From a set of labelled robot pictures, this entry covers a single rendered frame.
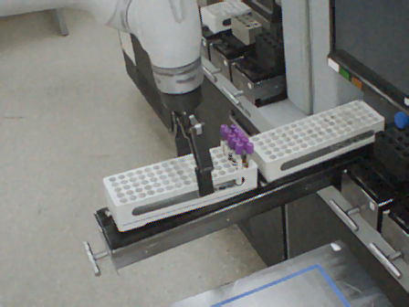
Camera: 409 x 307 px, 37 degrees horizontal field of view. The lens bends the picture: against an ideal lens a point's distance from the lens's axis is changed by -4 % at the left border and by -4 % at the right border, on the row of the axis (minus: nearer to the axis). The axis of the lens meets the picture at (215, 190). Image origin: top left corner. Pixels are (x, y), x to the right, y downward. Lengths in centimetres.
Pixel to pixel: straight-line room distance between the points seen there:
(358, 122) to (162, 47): 51
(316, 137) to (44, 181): 174
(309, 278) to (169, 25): 49
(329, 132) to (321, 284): 40
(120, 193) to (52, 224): 141
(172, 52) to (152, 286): 131
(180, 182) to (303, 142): 28
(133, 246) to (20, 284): 123
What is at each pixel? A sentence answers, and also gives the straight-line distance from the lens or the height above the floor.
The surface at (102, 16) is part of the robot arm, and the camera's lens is 118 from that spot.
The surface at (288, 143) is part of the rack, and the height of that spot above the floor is 86.
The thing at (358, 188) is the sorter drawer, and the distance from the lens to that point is 131.
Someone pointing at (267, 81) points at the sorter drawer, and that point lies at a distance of 167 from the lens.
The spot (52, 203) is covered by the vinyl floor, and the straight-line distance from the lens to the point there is 273.
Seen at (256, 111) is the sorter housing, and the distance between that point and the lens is 169.
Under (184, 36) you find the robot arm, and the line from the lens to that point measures 106.
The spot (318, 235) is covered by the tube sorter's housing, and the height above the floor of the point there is 53.
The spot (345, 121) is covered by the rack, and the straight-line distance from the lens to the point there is 141.
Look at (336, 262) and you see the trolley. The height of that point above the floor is 82.
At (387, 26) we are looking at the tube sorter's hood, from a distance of 119.
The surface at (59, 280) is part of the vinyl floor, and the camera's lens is 238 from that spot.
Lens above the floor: 165
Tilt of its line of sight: 40 degrees down
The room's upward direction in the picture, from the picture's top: 8 degrees counter-clockwise
